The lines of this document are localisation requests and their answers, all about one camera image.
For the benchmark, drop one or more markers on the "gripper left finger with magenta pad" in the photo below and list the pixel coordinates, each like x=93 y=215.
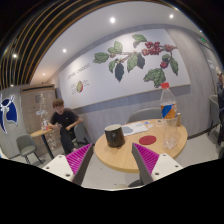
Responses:
x=73 y=166

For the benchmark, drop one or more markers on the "round wooden table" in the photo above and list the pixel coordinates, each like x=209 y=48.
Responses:
x=121 y=159

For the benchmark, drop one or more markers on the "white menu card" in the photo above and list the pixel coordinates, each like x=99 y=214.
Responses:
x=133 y=128

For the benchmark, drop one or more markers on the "red round coaster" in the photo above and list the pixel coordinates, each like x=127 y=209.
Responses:
x=147 y=140

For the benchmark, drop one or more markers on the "grey chair behind person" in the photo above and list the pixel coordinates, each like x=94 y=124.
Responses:
x=80 y=135

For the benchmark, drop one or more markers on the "small clear glass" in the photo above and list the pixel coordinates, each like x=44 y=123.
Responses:
x=159 y=123

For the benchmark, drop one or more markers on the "dark cylindrical mug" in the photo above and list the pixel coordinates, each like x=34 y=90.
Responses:
x=114 y=135

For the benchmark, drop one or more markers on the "small wooden pepper shaker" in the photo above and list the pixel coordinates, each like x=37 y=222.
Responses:
x=178 y=119

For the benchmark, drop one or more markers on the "seated person in black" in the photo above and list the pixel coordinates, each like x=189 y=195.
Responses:
x=64 y=119

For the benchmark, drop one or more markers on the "clear plastic bottle red cap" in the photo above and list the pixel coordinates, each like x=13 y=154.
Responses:
x=169 y=116

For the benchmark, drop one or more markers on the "grey-green chair at left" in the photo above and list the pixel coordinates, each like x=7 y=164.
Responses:
x=26 y=146

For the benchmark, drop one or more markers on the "grey chair behind table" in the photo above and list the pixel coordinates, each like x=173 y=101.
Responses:
x=144 y=114

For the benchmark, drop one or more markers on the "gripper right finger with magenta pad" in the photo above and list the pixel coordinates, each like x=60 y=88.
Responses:
x=152 y=166

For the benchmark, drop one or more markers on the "coffee plant wall mural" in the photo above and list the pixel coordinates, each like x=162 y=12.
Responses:
x=120 y=61

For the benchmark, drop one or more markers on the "blue figure wall art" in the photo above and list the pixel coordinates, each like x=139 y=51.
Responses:
x=8 y=112

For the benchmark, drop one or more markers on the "small round side table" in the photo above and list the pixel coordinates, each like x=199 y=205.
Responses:
x=42 y=134

